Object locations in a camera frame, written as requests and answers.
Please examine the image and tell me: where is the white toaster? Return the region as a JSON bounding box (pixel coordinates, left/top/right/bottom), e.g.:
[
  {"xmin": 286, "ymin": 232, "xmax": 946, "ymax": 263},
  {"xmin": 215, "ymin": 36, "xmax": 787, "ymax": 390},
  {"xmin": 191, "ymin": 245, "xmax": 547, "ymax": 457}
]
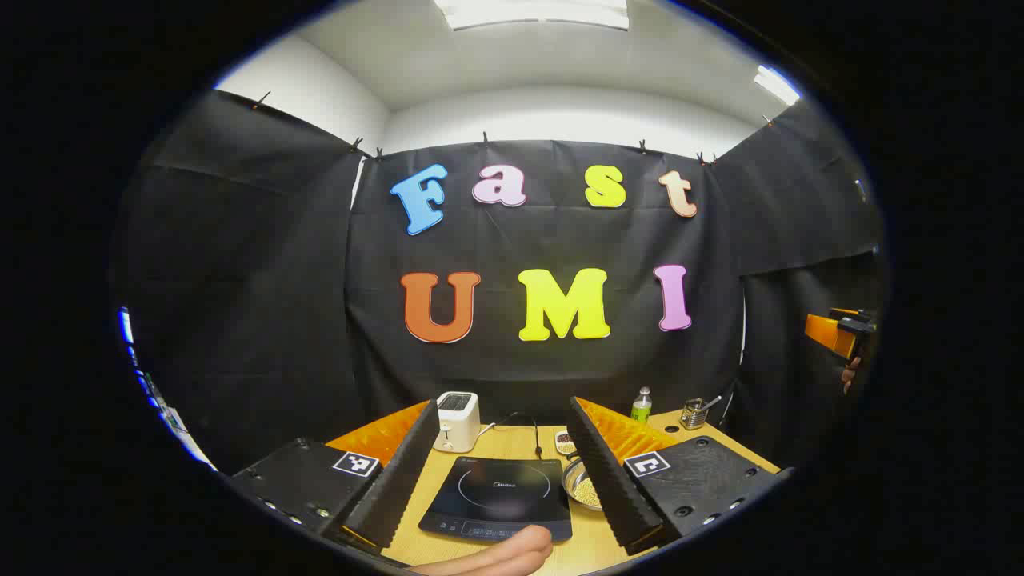
[{"xmin": 433, "ymin": 391, "xmax": 481, "ymax": 454}]

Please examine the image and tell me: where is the small ceiling light panel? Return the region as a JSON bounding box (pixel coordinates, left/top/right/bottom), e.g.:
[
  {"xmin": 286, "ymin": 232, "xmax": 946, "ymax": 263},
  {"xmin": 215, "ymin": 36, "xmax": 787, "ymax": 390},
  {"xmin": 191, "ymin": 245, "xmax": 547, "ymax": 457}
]
[{"xmin": 754, "ymin": 66, "xmax": 801, "ymax": 106}]

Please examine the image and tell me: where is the steel pot with black handle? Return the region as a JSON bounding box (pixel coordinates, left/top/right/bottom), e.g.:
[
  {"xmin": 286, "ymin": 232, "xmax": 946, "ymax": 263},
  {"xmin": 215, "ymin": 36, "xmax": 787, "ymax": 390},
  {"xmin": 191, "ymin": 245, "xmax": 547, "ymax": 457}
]
[{"xmin": 562, "ymin": 456, "xmax": 605, "ymax": 511}]

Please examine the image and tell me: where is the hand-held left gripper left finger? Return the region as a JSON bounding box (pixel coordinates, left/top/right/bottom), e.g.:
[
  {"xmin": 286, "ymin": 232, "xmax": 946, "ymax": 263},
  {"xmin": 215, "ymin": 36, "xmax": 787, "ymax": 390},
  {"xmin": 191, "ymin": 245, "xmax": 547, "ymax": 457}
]
[{"xmin": 228, "ymin": 398, "xmax": 441, "ymax": 553}]

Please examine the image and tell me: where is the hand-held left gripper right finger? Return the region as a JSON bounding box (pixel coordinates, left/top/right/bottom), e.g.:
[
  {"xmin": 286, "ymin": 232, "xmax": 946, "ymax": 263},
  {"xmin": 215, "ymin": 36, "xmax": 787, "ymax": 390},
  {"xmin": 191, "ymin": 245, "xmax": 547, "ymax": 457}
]
[{"xmin": 566, "ymin": 396, "xmax": 789, "ymax": 557}]

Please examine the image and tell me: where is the large ceiling light panel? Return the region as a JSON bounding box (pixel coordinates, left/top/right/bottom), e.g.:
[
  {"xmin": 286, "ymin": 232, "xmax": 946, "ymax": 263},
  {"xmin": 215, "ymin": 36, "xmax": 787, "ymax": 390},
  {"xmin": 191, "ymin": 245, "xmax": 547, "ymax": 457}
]
[{"xmin": 434, "ymin": 0, "xmax": 630, "ymax": 31}]

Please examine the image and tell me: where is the black backdrop cloth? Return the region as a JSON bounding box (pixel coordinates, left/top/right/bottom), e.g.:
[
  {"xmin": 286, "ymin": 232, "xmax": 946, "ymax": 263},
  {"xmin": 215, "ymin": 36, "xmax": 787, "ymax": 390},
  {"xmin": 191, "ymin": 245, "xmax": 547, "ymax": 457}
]
[{"xmin": 112, "ymin": 88, "xmax": 889, "ymax": 473}]

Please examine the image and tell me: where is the black induction cooktop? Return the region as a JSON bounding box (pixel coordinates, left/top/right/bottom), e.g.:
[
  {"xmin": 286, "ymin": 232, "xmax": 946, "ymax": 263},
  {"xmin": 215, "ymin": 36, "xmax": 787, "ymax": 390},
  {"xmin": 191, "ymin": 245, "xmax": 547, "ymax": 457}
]
[{"xmin": 418, "ymin": 456, "xmax": 574, "ymax": 543}]

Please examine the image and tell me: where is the black power cable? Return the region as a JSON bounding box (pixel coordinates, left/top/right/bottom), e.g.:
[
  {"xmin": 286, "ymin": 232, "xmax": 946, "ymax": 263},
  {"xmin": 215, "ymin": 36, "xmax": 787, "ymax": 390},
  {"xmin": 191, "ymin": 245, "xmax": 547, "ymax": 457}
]
[{"xmin": 478, "ymin": 412, "xmax": 543, "ymax": 461}]

